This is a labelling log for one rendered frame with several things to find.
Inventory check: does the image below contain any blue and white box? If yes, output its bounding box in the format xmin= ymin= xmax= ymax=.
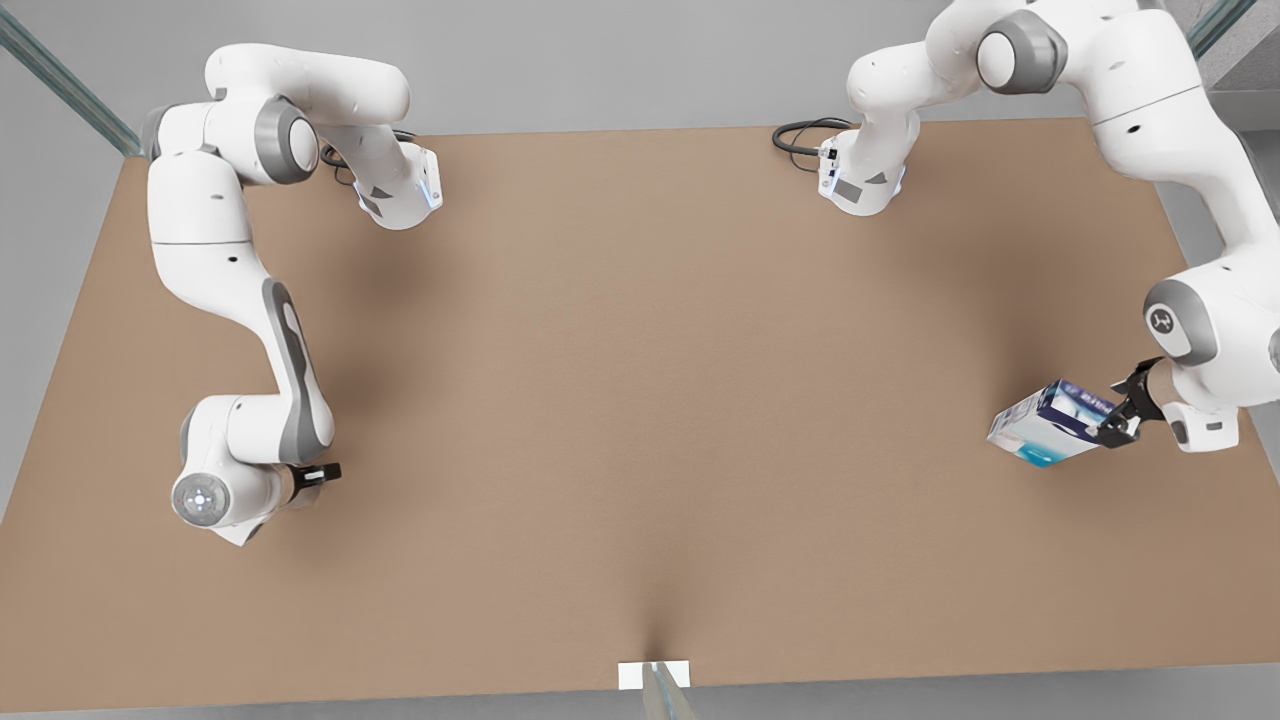
xmin=987 ymin=378 xmax=1117 ymax=469

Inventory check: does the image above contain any white post foot plate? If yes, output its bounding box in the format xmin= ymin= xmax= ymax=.
xmin=618 ymin=661 xmax=692 ymax=691

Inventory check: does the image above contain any silver frame post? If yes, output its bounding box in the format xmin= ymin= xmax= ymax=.
xmin=0 ymin=8 xmax=142 ymax=159
xmin=1187 ymin=0 xmax=1257 ymax=59
xmin=641 ymin=662 xmax=697 ymax=720

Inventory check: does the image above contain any black cable loop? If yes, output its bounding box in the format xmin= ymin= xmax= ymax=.
xmin=772 ymin=117 xmax=857 ymax=174
xmin=319 ymin=129 xmax=417 ymax=187

